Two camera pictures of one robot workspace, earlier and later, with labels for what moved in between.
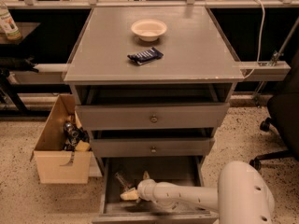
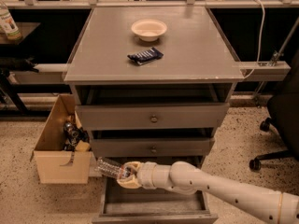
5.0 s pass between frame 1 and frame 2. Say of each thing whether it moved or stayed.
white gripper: moved
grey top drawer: stayed
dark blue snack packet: stayed
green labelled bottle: stayed
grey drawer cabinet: stayed
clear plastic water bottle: moved
